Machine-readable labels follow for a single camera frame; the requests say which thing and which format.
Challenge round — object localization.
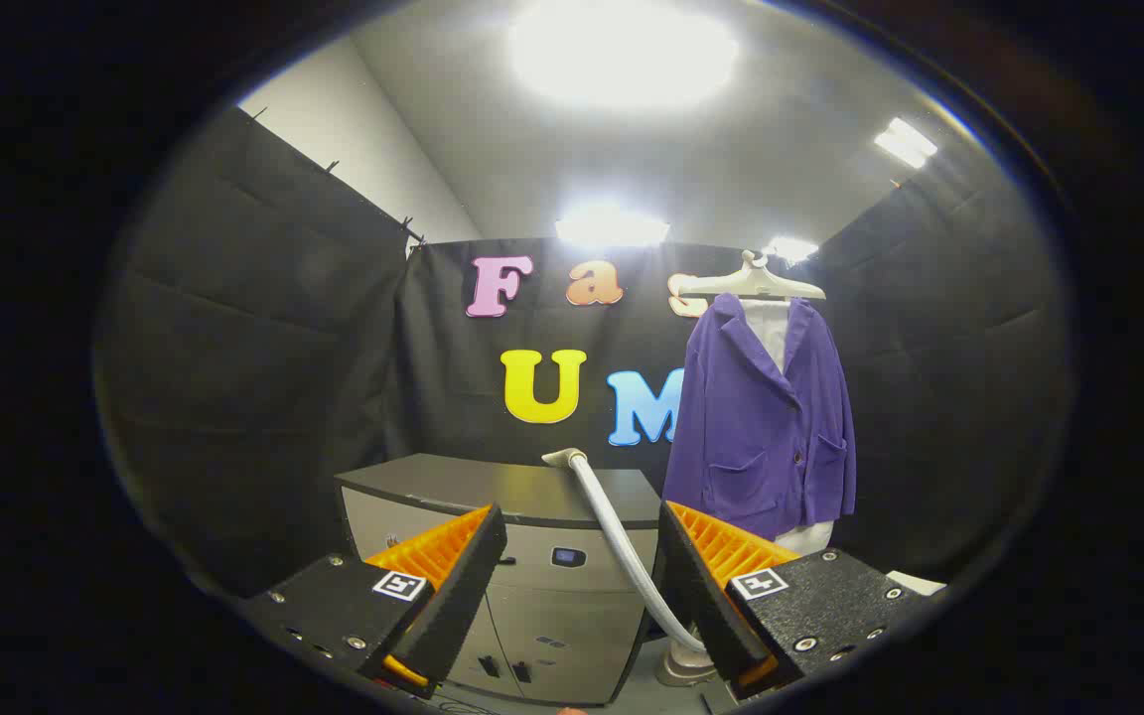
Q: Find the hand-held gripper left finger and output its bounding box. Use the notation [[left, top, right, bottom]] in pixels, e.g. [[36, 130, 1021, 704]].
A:
[[239, 503, 509, 699]]

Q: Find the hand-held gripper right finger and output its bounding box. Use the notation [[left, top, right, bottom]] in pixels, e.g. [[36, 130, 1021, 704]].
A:
[[651, 500, 935, 701]]

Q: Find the white garment steamer with hose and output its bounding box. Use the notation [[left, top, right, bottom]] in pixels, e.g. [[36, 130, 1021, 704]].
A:
[[542, 448, 707, 653]]

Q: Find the purple corduroy jacket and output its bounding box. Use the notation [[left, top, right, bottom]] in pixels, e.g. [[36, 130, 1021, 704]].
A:
[[662, 293, 858, 542]]

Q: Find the white undershirt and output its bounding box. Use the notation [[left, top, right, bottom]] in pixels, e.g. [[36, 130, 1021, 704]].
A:
[[739, 296, 836, 557]]

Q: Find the beige clothes hanger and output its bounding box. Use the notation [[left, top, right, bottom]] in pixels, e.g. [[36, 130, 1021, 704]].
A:
[[676, 250, 827, 301]]

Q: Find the grey cabinet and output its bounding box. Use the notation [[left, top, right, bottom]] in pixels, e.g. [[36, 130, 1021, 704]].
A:
[[336, 454, 662, 708]]

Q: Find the black backdrop cloth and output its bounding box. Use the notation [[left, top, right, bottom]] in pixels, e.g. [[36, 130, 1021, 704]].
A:
[[388, 238, 782, 498], [810, 149, 1074, 587], [95, 104, 424, 597]]

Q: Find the white paper sheet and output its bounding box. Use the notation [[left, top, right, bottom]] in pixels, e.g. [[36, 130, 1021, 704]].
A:
[[885, 570, 948, 597]]

